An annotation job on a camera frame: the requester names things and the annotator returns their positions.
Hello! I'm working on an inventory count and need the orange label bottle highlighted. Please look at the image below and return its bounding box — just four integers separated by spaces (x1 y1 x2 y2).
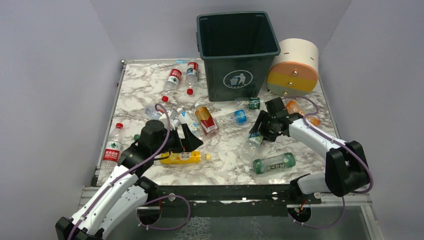
285 100 321 126

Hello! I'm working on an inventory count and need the clear bottle blue-green label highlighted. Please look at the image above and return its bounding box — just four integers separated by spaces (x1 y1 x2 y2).
240 132 264 161

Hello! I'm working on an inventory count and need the green tea bottle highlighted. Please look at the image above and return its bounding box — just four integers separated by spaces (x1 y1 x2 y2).
242 152 296 175

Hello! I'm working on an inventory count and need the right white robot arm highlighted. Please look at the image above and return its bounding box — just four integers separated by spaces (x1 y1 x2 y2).
249 110 374 197

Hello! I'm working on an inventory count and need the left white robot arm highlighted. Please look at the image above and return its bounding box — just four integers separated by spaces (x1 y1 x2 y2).
55 112 204 240

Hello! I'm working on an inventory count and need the dark green trash bin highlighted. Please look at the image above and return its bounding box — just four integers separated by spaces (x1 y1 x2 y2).
196 11 281 102

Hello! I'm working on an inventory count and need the yellow juice bottle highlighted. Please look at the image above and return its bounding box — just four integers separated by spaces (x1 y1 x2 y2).
159 151 211 165

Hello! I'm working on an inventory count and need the clear bottle dark green label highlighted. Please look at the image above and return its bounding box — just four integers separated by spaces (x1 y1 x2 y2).
235 97 265 110

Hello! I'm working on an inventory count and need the clear bottle blue label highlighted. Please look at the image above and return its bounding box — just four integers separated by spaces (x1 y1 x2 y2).
214 108 260 127

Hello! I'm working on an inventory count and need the red gold label bottle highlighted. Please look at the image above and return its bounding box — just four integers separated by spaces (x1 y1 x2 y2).
194 102 219 138

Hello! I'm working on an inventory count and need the clear square jasmine bottle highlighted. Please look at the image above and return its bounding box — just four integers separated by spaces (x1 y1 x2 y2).
177 107 202 140

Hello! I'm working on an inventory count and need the white round drawer cabinet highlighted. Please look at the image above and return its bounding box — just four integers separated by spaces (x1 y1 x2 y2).
266 38 319 97

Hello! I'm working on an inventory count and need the red cap bottle table edge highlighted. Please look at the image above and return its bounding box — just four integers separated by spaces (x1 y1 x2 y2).
100 122 124 171

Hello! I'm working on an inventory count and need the red label bottle right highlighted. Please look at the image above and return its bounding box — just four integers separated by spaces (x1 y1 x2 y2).
185 58 199 96

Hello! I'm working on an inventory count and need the red label bottle left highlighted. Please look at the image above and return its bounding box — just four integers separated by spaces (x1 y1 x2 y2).
161 65 183 103

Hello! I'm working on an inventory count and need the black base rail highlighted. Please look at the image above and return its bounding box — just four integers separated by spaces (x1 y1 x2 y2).
90 175 319 220

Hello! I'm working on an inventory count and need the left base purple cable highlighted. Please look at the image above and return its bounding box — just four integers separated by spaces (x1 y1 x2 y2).
136 192 192 232

